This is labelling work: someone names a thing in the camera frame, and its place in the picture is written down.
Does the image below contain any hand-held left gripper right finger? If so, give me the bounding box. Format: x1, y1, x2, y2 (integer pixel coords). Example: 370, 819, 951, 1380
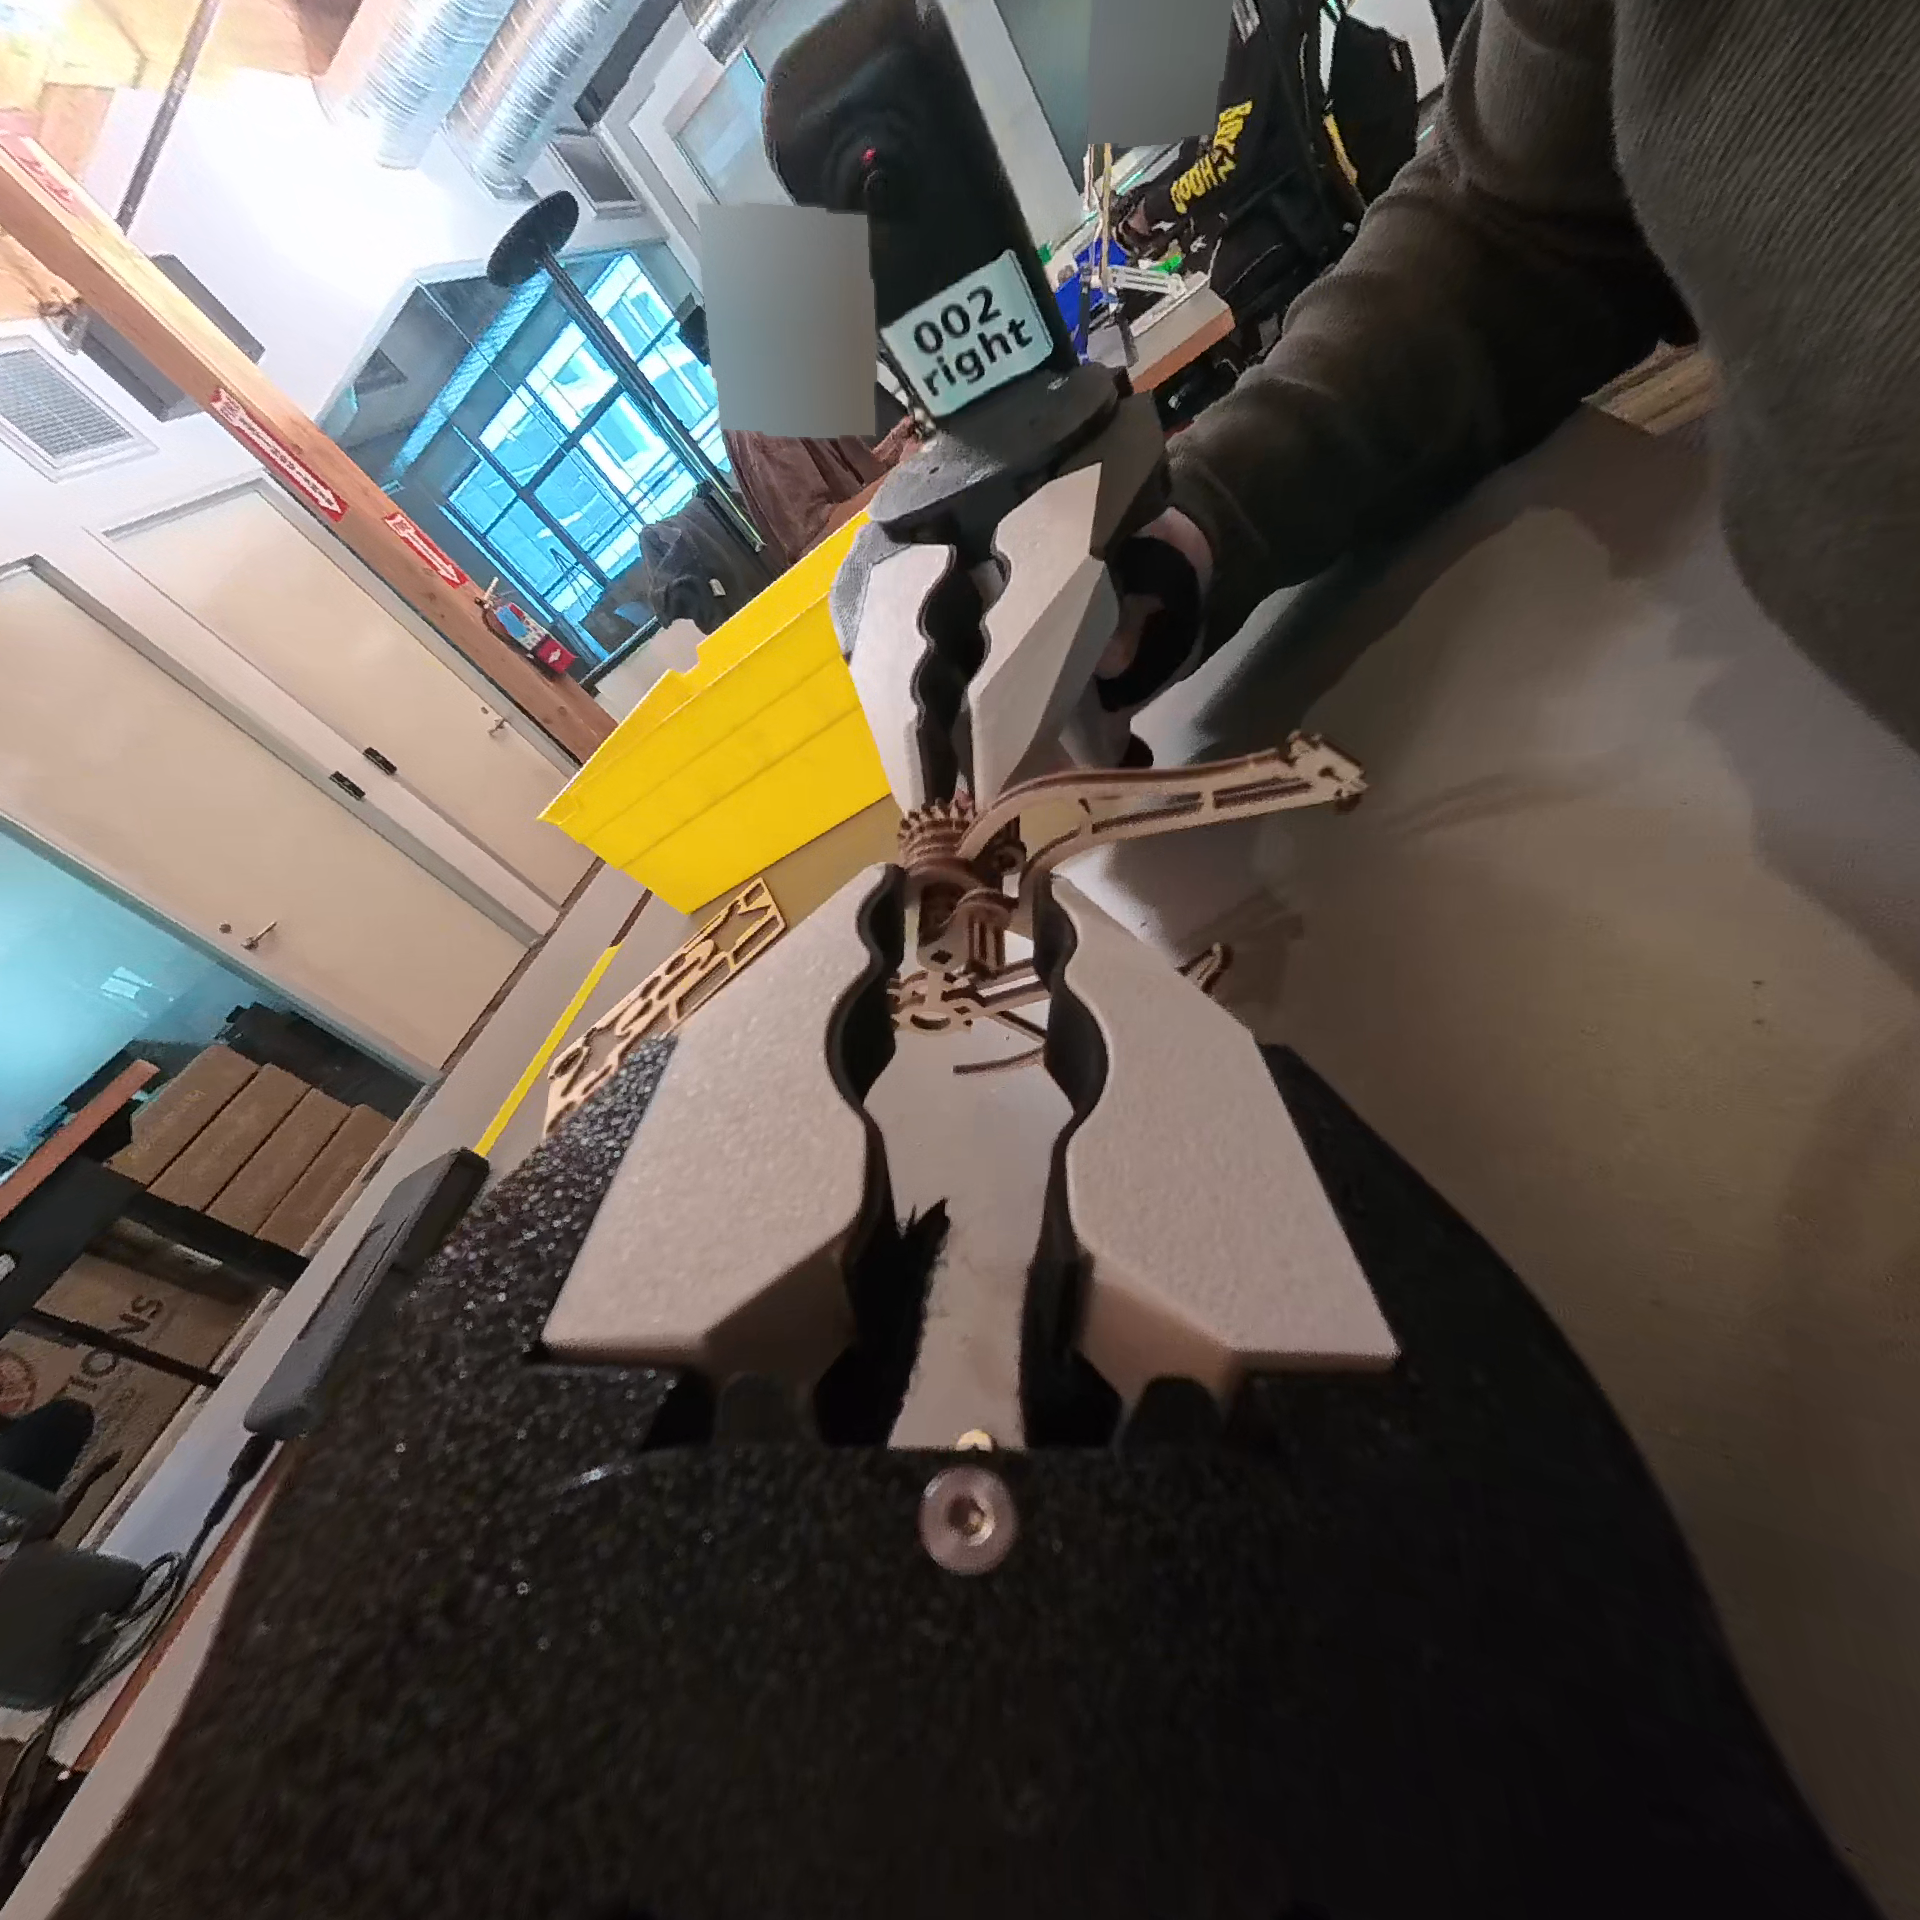
1019, 871, 1403, 1412

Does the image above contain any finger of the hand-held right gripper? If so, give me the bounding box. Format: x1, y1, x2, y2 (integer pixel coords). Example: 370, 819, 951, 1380
965, 462, 1126, 810
845, 539, 976, 819

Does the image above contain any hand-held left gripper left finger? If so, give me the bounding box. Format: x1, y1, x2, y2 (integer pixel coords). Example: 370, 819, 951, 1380
539, 866, 921, 1404

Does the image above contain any wooden gear model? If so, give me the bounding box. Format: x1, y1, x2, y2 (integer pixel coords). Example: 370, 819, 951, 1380
893, 729, 1373, 1086

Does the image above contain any person's right forearm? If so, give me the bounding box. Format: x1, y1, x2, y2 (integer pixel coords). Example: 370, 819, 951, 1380
1161, 0, 1705, 676

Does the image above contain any wooden cut-out parts sheet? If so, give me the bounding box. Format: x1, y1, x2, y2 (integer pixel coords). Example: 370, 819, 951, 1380
539, 879, 786, 1129

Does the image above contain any person's right hand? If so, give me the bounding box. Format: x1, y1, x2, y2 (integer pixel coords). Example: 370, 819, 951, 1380
1103, 507, 1222, 707

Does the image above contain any yellow plastic bin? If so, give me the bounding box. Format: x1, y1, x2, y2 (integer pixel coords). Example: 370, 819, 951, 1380
539, 507, 904, 916

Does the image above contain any yellow tape strip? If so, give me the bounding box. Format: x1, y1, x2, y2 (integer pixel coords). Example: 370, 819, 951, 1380
479, 943, 621, 1162

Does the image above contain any wooden work table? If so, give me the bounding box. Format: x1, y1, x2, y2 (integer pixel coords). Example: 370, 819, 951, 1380
1080, 276, 1239, 393

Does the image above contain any black flat device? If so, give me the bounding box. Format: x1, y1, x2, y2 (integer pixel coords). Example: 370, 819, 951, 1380
246, 1147, 491, 1439

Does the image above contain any black pole lamp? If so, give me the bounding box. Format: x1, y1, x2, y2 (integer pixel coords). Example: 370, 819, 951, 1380
488, 191, 752, 529

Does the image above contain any black framed window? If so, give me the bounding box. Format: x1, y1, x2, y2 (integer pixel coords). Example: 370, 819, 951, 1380
382, 247, 737, 663

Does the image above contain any stack of cardboard boxes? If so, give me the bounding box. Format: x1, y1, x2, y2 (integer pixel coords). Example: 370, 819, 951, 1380
0, 1041, 406, 1518

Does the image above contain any white door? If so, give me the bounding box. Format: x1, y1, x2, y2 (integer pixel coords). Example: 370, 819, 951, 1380
106, 470, 601, 902
0, 562, 542, 1074

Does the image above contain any glass office partition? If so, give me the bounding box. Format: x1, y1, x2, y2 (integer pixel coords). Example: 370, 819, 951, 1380
0, 817, 430, 1172

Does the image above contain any person's grey sweater torso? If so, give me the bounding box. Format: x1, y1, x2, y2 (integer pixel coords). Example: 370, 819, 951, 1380
1613, 0, 1920, 886

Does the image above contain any white duct grille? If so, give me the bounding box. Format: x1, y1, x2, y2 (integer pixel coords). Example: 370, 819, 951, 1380
546, 133, 645, 213

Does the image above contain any silver air duct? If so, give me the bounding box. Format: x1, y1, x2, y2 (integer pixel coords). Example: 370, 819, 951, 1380
442, 0, 706, 190
323, 0, 519, 167

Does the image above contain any black cable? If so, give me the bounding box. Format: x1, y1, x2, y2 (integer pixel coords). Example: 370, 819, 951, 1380
143, 1430, 283, 1659

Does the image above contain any black wall speaker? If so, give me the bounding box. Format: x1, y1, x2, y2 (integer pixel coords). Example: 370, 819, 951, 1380
77, 255, 270, 423

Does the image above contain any white wall vent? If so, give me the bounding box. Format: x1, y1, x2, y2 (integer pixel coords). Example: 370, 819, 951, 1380
0, 337, 154, 474

